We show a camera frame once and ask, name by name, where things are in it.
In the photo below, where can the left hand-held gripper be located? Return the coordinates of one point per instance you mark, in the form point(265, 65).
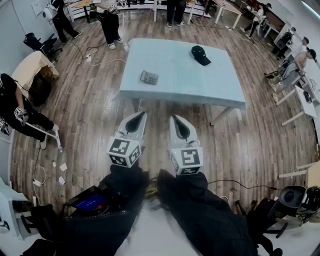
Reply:
point(123, 150)

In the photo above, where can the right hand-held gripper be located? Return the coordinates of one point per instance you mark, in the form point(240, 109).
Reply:
point(188, 157)

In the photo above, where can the black calculator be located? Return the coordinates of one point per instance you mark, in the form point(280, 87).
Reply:
point(149, 78)

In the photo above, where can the person's right forearm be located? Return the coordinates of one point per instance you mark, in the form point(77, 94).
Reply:
point(187, 192)

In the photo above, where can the person's left forearm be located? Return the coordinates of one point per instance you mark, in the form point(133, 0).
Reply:
point(125, 180)

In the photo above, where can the light blue flowered tablecloth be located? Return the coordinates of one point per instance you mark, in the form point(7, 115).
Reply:
point(175, 75)

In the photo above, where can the person's legs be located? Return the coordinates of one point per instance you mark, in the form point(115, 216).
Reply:
point(152, 190)

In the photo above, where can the white power strip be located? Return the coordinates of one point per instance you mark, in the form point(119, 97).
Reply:
point(126, 46)
point(88, 57)
point(37, 182)

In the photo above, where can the black baseball cap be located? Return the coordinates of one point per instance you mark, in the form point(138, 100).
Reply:
point(198, 52)

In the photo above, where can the black device with blue screen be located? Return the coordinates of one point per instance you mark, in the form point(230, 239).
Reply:
point(90, 201)

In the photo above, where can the person's white shirt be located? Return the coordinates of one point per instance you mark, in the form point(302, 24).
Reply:
point(155, 232)

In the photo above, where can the person's black jacket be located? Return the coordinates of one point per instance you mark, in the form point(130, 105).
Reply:
point(87, 232)

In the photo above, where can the beige cardboard box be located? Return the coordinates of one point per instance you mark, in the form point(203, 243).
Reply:
point(27, 67)

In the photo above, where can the black chair with grey back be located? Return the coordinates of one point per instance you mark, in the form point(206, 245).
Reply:
point(290, 200)

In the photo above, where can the black office chair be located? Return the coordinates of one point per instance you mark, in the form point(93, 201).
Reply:
point(37, 43)

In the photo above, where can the small black device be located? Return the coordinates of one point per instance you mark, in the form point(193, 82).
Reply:
point(307, 97)

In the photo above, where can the wooden table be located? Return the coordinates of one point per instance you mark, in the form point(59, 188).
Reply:
point(82, 3)

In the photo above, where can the black round device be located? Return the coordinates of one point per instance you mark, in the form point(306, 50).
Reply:
point(283, 41)

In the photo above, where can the wooden desk with white legs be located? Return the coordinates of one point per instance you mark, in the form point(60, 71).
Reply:
point(313, 175)

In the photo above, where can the white round device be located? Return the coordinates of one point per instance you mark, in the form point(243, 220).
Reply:
point(47, 12)

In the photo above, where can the white cabinet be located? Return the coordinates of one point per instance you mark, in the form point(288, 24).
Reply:
point(10, 200)

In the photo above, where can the white wall notice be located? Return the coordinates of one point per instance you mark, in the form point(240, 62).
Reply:
point(37, 7)

